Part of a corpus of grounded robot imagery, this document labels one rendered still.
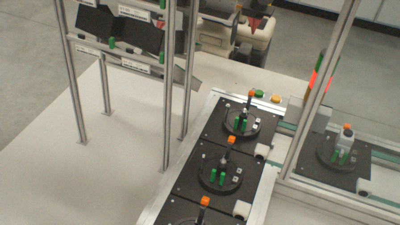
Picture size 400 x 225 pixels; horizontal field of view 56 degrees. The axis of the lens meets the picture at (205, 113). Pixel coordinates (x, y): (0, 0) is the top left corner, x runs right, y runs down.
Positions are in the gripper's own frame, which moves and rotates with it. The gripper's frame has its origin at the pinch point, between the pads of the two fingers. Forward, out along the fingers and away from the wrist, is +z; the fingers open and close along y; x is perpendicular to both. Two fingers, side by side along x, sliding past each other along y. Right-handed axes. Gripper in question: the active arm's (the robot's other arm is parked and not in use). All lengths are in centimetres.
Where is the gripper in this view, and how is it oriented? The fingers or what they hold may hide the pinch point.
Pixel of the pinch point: (253, 31)
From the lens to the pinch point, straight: 134.8
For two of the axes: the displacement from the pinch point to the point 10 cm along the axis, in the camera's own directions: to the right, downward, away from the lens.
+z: -1.0, 7.5, 6.5
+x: 3.5, -5.9, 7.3
